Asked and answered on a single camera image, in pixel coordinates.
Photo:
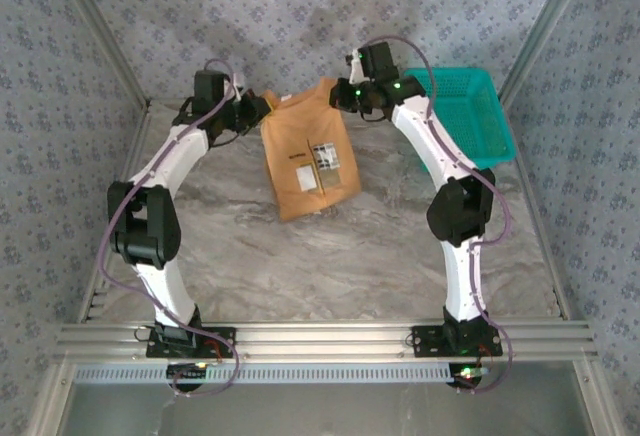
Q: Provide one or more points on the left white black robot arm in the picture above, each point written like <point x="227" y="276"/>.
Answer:
<point x="150" y="221"/>

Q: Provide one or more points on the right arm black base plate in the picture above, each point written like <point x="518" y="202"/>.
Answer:
<point x="425" y="341"/>

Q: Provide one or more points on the short aluminium frame leg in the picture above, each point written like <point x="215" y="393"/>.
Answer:
<point x="597" y="401"/>
<point x="50" y="401"/>

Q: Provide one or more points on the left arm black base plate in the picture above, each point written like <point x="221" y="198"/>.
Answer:
<point x="220" y="338"/>

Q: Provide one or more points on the aluminium frame post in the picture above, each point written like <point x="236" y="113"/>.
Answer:
<point x="541" y="31"/>
<point x="109" y="36"/>

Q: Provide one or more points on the black controller board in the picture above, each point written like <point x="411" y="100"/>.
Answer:
<point x="187" y="373"/>
<point x="467" y="375"/>

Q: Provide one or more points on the tan inside-out t-shirt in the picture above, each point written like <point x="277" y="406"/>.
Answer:
<point x="300" y="126"/>

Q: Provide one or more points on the teal plastic basket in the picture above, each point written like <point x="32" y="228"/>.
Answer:
<point x="470" y="111"/>

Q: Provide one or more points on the aluminium table side rail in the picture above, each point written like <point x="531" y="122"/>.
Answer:
<point x="95" y="306"/>
<point x="545" y="246"/>

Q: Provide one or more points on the aluminium mounting rail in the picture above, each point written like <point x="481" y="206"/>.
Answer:
<point x="325" y="341"/>

